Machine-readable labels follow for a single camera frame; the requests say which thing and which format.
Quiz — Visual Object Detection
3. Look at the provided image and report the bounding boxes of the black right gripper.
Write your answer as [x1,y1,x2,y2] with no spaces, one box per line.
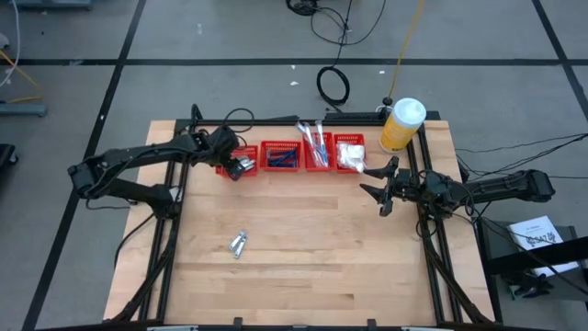
[358,155,426,219]

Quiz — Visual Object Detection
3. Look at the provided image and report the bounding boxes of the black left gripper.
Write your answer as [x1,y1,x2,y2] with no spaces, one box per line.
[200,125,249,181]

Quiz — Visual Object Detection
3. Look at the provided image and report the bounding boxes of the cotton pads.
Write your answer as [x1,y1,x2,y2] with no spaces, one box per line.
[337,143,362,169]
[348,146,369,175]

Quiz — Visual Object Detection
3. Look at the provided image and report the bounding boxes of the bagged blue white toothbrush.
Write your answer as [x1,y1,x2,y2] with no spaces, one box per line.
[305,135,326,169]
[296,120,319,160]
[314,120,330,166]

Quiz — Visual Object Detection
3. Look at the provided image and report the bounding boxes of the red plastic mesh basket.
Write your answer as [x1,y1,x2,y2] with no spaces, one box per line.
[259,140,303,173]
[334,132,368,175]
[302,131,335,174]
[215,144,260,178]

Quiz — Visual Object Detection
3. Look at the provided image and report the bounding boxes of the yellow bottle with white cap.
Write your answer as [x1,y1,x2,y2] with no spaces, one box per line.
[379,97,428,154]

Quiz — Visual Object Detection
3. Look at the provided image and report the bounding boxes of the black side cart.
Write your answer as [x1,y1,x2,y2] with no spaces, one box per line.
[472,215,588,331]

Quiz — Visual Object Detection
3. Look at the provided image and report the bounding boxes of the white printed booklet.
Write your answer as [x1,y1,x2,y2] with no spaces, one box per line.
[506,214,581,279]

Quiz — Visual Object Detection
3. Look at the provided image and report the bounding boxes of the black clamp tool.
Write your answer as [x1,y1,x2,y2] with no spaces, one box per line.
[506,270,556,300]

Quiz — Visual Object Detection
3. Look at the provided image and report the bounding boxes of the black equipment foot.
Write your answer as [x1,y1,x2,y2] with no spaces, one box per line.
[0,143,19,181]

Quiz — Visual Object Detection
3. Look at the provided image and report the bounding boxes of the black metal table frame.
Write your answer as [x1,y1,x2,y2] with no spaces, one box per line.
[103,103,500,326]

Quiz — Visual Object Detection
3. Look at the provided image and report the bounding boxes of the black coiled hanging cable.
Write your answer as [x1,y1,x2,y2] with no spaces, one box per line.
[310,0,388,114]

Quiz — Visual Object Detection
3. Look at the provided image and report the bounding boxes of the black arm base cable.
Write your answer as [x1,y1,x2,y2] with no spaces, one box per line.
[113,211,156,270]

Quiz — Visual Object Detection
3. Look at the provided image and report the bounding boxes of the yellow hanging cable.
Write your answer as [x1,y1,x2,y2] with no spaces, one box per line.
[388,0,426,100]

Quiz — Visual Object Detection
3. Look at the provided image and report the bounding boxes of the black cable bundle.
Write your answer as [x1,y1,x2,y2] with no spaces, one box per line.
[285,0,322,17]

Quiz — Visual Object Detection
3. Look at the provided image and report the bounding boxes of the orange floor cable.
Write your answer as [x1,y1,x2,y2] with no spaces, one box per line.
[0,48,46,105]

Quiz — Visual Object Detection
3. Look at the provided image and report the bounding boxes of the white floor cable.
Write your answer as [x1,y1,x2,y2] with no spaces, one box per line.
[0,0,22,89]

